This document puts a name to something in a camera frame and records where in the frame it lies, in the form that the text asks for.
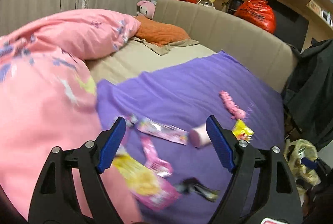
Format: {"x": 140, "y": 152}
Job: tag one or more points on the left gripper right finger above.
{"x": 223, "y": 142}

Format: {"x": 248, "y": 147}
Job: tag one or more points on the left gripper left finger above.
{"x": 108, "y": 143}

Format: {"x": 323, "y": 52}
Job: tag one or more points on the yellow wafer snack packet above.
{"x": 242, "y": 132}

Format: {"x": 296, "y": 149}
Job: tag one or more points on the pink unicorn candy wrapper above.
{"x": 159, "y": 130}

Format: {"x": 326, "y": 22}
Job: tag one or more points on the dark foil wrapper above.
{"x": 193, "y": 185}

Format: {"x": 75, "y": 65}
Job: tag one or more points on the pink bone-shaped packet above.
{"x": 161, "y": 167}

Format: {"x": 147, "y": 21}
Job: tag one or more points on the yellow pink snack bag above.
{"x": 152, "y": 190}

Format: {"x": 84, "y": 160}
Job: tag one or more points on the yellowish trash bag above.
{"x": 301, "y": 156}

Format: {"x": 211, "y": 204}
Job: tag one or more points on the pink cylindrical jar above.
{"x": 199, "y": 137}

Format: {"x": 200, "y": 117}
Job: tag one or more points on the purple blanket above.
{"x": 184, "y": 96}

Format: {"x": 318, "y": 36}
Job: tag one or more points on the pink patterned duvet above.
{"x": 48, "y": 96}

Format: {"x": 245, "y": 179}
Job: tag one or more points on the beige bed sheet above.
{"x": 135, "y": 57}

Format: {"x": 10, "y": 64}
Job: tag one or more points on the black jacket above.
{"x": 307, "y": 95}

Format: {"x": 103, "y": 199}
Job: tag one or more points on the beige bed headboard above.
{"x": 265, "y": 55}

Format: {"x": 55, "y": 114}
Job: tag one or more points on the orange pillow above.
{"x": 158, "y": 33}

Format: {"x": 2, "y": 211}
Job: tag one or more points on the large red plastic bag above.
{"x": 259, "y": 13}

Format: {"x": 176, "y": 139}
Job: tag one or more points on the pink plush toy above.
{"x": 146, "y": 8}

